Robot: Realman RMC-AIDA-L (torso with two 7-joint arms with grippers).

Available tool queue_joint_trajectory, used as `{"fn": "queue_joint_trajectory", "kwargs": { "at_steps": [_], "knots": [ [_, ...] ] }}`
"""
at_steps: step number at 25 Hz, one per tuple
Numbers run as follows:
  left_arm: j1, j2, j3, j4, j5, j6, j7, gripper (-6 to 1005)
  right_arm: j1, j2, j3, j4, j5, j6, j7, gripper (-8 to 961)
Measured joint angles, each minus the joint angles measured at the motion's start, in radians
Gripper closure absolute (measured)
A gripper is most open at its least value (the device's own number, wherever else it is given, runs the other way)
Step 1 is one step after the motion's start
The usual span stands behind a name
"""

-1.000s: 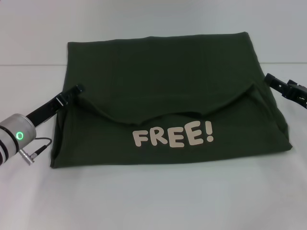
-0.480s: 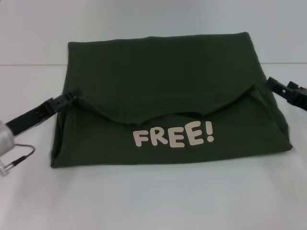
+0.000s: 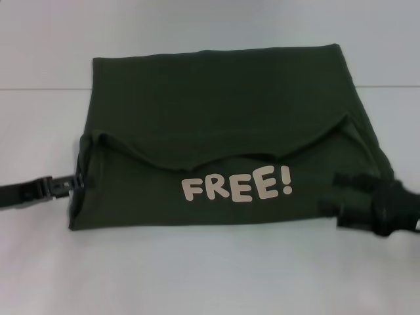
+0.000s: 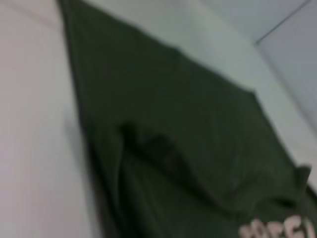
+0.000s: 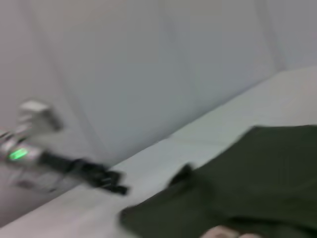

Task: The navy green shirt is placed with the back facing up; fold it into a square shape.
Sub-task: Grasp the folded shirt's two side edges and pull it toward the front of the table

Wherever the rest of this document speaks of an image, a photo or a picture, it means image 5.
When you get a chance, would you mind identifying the dark green t-shirt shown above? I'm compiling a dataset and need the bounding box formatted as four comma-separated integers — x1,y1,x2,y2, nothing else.
120,125,317,238

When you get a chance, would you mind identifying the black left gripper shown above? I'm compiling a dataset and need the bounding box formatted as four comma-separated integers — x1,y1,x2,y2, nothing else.
39,151,129,196

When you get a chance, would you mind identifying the black wrist cable with plug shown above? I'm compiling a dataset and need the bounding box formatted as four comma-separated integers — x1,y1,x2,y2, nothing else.
14,172,61,193

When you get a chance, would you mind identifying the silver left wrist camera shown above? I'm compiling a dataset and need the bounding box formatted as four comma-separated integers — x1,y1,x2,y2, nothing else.
18,100,62,133

